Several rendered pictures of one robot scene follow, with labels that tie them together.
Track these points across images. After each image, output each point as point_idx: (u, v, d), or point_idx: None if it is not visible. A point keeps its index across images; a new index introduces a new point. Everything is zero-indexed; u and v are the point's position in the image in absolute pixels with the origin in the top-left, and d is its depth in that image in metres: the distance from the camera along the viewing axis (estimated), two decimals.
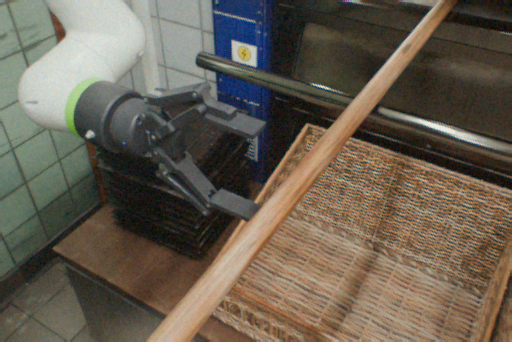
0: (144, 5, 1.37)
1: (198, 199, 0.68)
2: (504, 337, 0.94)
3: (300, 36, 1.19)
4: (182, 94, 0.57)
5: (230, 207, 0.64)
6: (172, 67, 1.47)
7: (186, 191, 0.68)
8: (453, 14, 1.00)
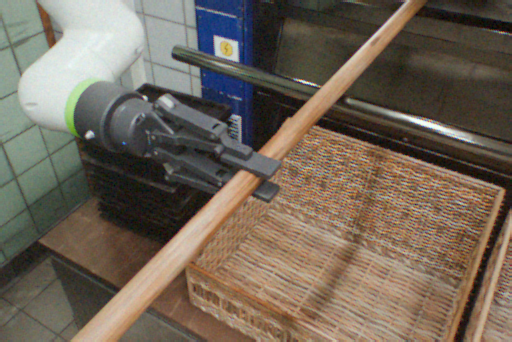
0: (129, 1, 1.39)
1: (206, 182, 0.64)
2: (474, 324, 0.97)
3: (280, 31, 1.22)
4: (200, 128, 0.58)
5: None
6: (158, 63, 1.49)
7: (193, 179, 0.65)
8: (426, 9, 1.02)
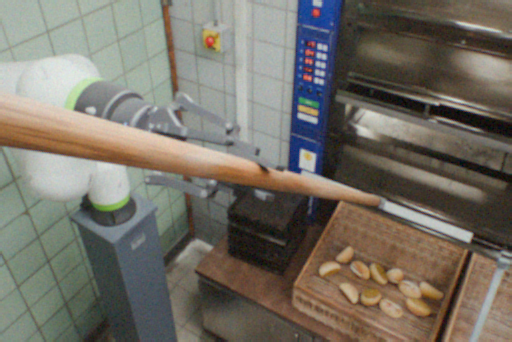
0: (245, 122, 2.28)
1: (194, 185, 0.62)
2: None
3: (341, 149, 2.10)
4: (217, 117, 0.61)
5: None
6: (257, 155, 2.38)
7: (180, 180, 0.62)
8: (425, 150, 1.91)
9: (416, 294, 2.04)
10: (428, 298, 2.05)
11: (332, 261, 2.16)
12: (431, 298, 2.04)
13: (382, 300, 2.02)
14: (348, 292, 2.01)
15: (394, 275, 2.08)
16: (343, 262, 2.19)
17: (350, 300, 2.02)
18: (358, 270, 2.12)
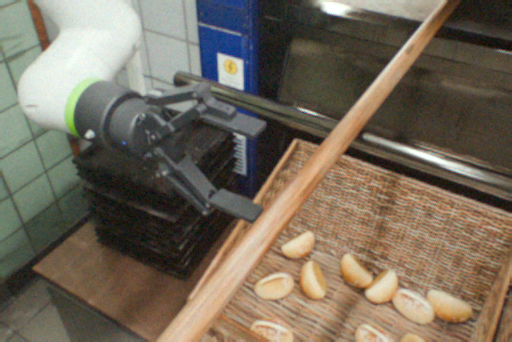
0: None
1: (198, 199, 0.68)
2: None
3: (287, 49, 1.15)
4: (182, 94, 0.57)
5: (230, 207, 0.64)
6: (158, 79, 1.43)
7: (186, 191, 0.68)
8: (444, 30, 0.96)
9: (425, 315, 1.09)
10: (444, 318, 1.10)
11: (286, 284, 1.15)
12: (450, 317, 1.09)
13: (360, 327, 1.07)
14: None
15: (379, 298, 1.12)
16: (292, 257, 1.24)
17: None
18: (301, 288, 1.17)
